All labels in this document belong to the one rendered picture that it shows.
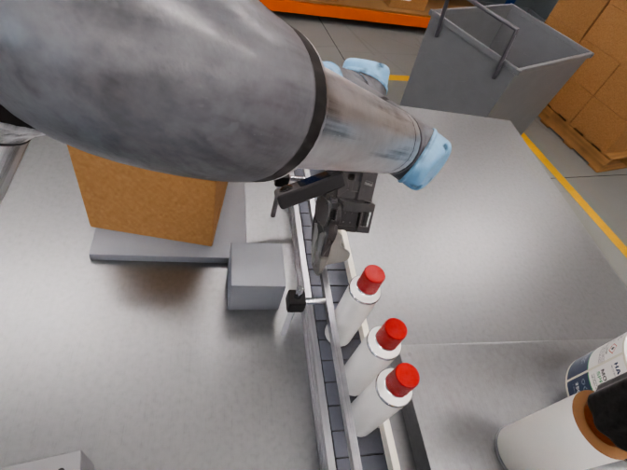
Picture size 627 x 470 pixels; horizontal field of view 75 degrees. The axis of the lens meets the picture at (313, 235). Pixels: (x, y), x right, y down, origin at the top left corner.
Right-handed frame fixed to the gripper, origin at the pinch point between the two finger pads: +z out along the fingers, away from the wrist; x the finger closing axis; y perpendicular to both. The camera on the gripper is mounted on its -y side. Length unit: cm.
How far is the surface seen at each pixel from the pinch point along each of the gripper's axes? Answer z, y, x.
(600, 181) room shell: -7, 272, 166
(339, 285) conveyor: 5.9, 7.6, 4.9
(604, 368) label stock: 7, 49, -22
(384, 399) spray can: 5.9, 2.9, -26.7
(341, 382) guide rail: 10.3, 0.9, -18.2
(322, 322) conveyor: 10.1, 2.7, -2.0
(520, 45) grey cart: -83, 178, 182
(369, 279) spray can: -5.7, 2.7, -15.5
